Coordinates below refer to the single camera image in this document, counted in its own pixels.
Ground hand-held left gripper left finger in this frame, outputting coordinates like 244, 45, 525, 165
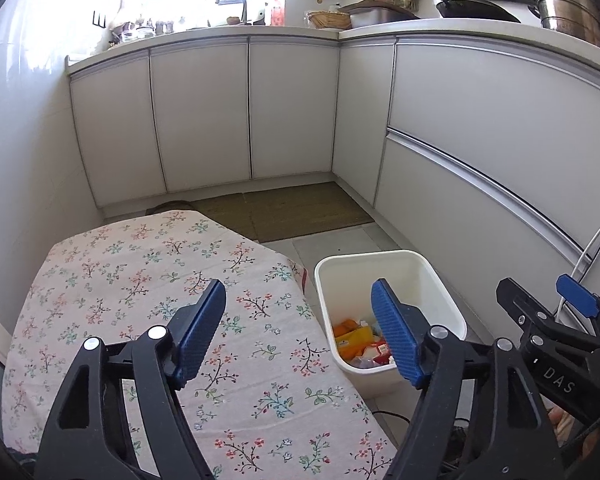
37, 278, 228, 480

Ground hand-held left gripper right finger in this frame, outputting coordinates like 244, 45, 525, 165
371, 278, 563, 480

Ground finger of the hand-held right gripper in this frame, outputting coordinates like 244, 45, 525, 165
496, 277, 556, 334
555, 274, 600, 331

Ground red snack packet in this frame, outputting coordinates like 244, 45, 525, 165
360, 340, 396, 366

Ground yellow snack packet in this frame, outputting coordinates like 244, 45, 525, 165
336, 325, 376, 361

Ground orange peel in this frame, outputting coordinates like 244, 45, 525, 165
332, 317, 361, 338

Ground white plastic bin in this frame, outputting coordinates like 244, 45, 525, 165
314, 250, 468, 396

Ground person's right hand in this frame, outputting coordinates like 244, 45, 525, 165
550, 406, 600, 458

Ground floral tablecloth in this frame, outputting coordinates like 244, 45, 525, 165
1, 210, 398, 480

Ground small olive floor mat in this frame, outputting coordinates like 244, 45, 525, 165
192, 192, 261, 241

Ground round dark floor mat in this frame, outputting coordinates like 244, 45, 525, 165
145, 201, 196, 216

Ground large olive floor mat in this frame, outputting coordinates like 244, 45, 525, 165
243, 181, 376, 243

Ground white cabinet door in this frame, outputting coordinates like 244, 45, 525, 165
248, 37, 342, 179
69, 50, 168, 207
331, 40, 397, 208
149, 40, 253, 193

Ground stacked steel pots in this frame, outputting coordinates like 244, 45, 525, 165
525, 0, 600, 51

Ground group of glass jars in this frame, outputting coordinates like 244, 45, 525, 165
110, 17, 181, 43

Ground steel tray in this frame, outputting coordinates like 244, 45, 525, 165
340, 2, 421, 30

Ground wicker basket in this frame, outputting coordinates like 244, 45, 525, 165
306, 10, 353, 30

